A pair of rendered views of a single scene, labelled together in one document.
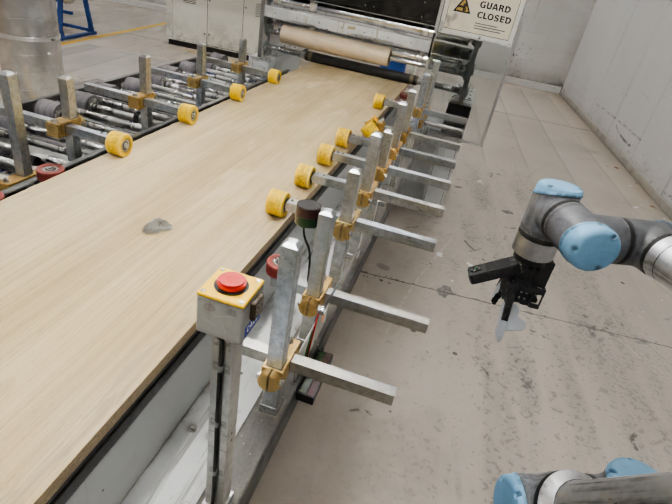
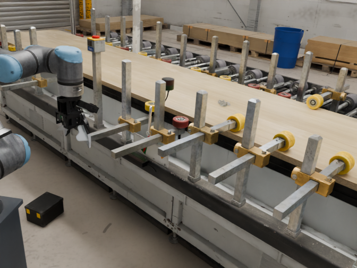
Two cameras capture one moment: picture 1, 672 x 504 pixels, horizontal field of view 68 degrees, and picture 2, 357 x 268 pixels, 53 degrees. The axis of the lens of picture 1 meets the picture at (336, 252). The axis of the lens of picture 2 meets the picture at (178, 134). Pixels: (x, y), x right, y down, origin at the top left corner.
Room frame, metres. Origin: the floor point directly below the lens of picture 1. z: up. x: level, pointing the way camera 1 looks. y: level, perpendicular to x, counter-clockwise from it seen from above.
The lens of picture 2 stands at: (1.97, -1.27, 1.58)
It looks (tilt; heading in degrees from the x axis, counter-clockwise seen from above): 25 degrees down; 121
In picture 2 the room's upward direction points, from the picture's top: 4 degrees clockwise
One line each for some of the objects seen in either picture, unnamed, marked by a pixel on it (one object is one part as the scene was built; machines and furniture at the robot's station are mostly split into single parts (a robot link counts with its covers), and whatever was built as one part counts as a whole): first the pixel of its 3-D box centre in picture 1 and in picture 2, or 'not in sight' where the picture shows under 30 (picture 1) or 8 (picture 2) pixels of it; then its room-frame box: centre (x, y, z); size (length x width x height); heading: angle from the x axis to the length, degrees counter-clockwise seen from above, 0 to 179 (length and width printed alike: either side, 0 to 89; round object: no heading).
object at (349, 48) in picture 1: (363, 51); not in sight; (3.72, 0.07, 1.05); 1.43 x 0.12 x 0.12; 79
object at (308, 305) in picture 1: (314, 295); (162, 134); (1.08, 0.03, 0.85); 0.14 x 0.06 x 0.05; 169
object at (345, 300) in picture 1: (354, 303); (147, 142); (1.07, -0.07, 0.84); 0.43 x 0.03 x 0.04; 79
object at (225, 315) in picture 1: (230, 306); (96, 45); (0.55, 0.13, 1.18); 0.07 x 0.07 x 0.08; 79
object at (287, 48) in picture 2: not in sight; (287, 47); (0.01, 5.72, 0.36); 0.59 x 0.57 x 0.73; 85
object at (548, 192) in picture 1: (550, 210); (68, 65); (0.97, -0.42, 1.25); 0.10 x 0.09 x 0.12; 11
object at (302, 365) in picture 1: (302, 366); (123, 127); (0.84, 0.03, 0.82); 0.44 x 0.03 x 0.04; 79
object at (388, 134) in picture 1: (375, 189); (301, 195); (1.79, -0.11, 0.87); 0.04 x 0.04 x 0.48; 79
